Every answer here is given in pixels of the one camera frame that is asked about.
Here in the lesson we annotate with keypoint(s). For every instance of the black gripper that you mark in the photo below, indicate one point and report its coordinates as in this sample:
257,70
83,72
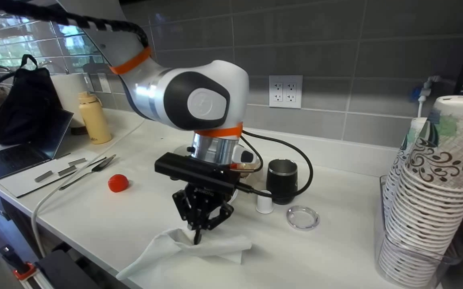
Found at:
201,210

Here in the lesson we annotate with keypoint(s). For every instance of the white paper napkin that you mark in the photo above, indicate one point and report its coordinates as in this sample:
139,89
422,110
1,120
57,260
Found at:
176,242

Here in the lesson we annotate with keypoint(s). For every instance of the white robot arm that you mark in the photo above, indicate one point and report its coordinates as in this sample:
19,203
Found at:
207,101

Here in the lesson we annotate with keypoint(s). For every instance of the white bowl of coffee beans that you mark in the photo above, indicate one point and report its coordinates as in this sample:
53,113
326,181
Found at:
252,174

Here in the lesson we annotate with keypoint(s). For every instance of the dark steel tumbler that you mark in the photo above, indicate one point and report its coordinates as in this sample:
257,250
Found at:
281,181

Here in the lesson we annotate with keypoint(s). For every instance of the clear glass lid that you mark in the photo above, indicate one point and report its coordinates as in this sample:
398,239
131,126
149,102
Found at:
302,218

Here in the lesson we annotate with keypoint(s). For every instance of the black tongs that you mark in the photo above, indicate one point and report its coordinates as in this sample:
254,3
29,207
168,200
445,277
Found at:
69,179

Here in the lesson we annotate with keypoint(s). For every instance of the yellow squeeze bottle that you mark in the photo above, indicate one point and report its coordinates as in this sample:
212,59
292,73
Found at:
94,123

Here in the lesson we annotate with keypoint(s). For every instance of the black bag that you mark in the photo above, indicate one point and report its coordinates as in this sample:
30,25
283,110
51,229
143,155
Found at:
30,104

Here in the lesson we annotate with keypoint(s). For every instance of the clear plastic cup holder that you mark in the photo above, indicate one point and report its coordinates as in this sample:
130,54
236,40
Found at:
402,256

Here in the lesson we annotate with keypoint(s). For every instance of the lower patterned paper cup stack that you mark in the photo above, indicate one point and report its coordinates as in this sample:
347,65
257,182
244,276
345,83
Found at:
435,213

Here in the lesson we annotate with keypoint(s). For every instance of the patterned paper cup stack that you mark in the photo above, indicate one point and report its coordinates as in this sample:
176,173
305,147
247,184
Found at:
435,160
435,213

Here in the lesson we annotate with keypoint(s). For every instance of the blue white spray bottle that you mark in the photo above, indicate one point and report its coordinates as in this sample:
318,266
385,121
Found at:
418,96

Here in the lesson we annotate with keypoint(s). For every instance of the upper patterned paper cup stack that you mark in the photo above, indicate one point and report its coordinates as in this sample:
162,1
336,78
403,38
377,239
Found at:
435,160

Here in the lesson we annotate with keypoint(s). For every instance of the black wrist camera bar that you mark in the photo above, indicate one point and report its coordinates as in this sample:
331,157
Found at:
194,173

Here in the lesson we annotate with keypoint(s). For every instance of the white wall outlet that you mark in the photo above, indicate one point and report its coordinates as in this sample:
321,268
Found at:
284,93

